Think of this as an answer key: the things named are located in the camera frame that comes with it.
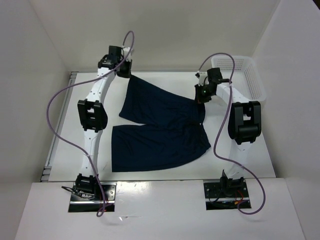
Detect navy blue shorts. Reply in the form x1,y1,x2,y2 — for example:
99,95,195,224
111,76,211,173

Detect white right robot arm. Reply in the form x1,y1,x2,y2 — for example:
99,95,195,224
194,67,262,197

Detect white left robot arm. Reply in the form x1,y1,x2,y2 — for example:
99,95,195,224
74,46,133,200

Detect white plastic basket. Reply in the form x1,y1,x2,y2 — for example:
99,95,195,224
211,54,267,103

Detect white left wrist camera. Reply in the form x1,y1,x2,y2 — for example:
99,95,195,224
121,46,134,62

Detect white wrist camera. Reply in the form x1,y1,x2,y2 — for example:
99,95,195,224
195,71,208,86
121,46,134,62

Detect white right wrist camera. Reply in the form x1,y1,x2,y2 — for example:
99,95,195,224
195,71,208,86

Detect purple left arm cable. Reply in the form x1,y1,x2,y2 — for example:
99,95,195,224
46,30,137,217

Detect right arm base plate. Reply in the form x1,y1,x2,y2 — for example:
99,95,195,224
203,181,252,211

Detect aluminium table edge rail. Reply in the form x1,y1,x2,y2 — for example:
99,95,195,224
39,71,78,182

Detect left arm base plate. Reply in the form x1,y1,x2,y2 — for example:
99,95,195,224
68,182,117,213

